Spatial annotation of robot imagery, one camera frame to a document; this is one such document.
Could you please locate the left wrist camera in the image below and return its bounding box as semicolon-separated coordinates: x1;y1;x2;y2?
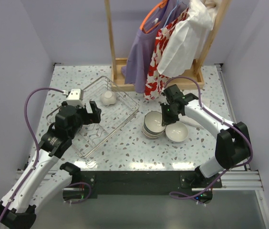
63;89;84;107

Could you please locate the white hanging garment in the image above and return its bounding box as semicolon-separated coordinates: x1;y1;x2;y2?
157;0;222;78

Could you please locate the white ribbed bowl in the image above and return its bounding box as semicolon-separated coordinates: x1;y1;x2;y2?
165;122;189;142

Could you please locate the red white floral garment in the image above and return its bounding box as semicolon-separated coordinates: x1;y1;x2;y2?
144;7;189;101

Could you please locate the blue hanger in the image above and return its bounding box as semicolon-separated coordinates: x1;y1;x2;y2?
163;0;189;28

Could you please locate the teal and white bowl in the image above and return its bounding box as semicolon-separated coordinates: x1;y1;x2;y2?
143;111;166;135

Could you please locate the wire dish rack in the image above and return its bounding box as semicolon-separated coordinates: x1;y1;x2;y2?
45;75;140;167

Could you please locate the wooden clothes rack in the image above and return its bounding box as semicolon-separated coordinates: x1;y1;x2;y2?
104;0;233;93

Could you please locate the orange hanger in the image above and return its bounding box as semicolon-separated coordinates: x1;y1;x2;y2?
140;0;170;34

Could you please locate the beige bowl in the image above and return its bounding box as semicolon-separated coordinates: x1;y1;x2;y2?
142;129;163;136

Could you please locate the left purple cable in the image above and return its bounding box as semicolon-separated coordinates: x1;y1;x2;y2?
0;87;92;229

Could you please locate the folded white cloth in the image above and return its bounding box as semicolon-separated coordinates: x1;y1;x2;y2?
181;95;211;128

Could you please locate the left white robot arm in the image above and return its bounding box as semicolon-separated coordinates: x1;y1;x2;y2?
0;101;102;229

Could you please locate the purple cable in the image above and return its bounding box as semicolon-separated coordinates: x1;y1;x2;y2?
164;76;253;201
0;87;92;229

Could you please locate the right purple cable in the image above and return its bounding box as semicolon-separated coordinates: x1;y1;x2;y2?
164;76;253;201

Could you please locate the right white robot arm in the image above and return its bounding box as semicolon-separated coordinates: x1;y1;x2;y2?
161;84;252;187

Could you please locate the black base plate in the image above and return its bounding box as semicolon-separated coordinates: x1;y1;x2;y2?
71;171;222;198

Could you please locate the purple shirt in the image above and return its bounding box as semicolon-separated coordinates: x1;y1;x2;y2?
121;0;185;95

